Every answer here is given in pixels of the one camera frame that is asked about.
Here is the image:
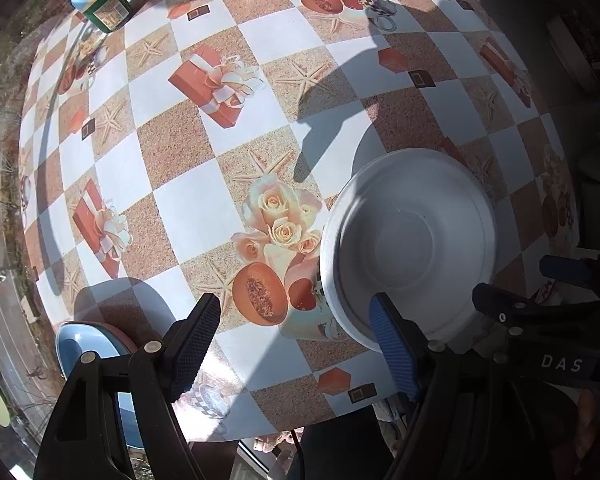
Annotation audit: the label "blue square plate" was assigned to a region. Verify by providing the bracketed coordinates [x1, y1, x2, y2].
[55, 323, 147, 452]

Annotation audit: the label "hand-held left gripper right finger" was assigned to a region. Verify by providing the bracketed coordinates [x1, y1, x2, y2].
[368, 292, 537, 480]

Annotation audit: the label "checkered printed tablecloth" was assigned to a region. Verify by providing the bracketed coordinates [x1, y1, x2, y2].
[17, 0, 581, 443]

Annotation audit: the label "white bowl grey rim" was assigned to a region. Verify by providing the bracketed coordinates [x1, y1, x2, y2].
[336, 152, 496, 347]
[320, 147, 499, 356]

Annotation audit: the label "blue bottle green cap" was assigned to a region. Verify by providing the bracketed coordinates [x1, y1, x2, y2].
[64, 0, 134, 35]

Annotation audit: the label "person's dark trousers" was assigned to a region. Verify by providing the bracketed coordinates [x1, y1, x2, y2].
[297, 402, 413, 480]

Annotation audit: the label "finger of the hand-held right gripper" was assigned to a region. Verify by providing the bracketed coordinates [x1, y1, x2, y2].
[539, 254, 600, 288]
[471, 283, 600, 333]

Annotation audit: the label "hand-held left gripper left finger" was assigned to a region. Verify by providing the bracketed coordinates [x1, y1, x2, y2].
[32, 292, 222, 480]

